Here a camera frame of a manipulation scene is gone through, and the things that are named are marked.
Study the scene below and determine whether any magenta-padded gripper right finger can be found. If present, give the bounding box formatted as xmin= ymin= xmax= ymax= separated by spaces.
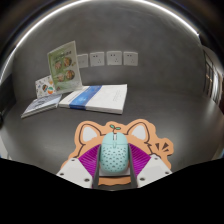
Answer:
xmin=127 ymin=143 xmax=174 ymax=189

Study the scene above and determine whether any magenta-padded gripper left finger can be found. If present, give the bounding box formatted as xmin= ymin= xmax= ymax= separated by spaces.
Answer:
xmin=55 ymin=143 xmax=102 ymax=190

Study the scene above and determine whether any mint green computer mouse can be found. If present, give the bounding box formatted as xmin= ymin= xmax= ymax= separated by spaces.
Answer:
xmin=99 ymin=131 xmax=130 ymax=174

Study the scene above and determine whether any orange fox-shaped mouse pad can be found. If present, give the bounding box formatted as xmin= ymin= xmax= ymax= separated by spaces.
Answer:
xmin=73 ymin=119 xmax=175 ymax=186

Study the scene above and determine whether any grey striped book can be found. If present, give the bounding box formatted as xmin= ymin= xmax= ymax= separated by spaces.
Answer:
xmin=20 ymin=93 xmax=63 ymax=119

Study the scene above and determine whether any white book with blue band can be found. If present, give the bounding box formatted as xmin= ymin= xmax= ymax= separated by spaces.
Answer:
xmin=58 ymin=83 xmax=129 ymax=115

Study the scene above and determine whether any white card with colourful stickers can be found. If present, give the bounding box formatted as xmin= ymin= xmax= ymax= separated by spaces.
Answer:
xmin=34 ymin=74 xmax=57 ymax=100

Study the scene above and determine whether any clear acrylic green menu sign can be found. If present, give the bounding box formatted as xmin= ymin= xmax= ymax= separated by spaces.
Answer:
xmin=46 ymin=40 xmax=83 ymax=95

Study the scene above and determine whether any white wall socket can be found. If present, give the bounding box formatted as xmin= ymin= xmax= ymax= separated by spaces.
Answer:
xmin=106 ymin=50 xmax=123 ymax=66
xmin=89 ymin=51 xmax=106 ymax=67
xmin=123 ymin=51 xmax=139 ymax=67
xmin=77 ymin=53 xmax=90 ymax=69

